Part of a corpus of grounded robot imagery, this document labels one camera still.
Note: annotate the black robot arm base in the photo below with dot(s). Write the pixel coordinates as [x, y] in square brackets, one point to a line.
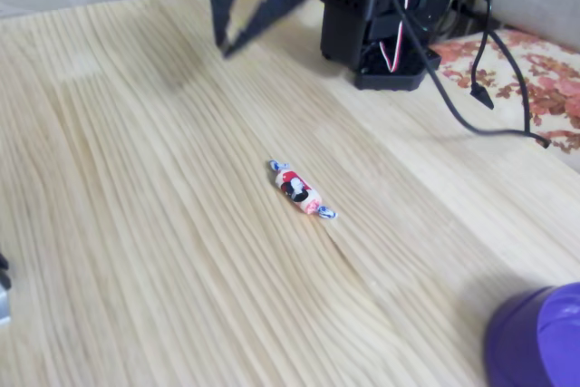
[340, 29]

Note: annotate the candy red white wrapper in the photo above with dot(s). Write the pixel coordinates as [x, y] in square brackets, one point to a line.
[294, 187]

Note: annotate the floral fabric cover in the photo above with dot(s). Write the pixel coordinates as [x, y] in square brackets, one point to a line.
[553, 83]

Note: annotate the purple plastic bowl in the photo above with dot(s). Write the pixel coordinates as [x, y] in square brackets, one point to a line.
[516, 346]

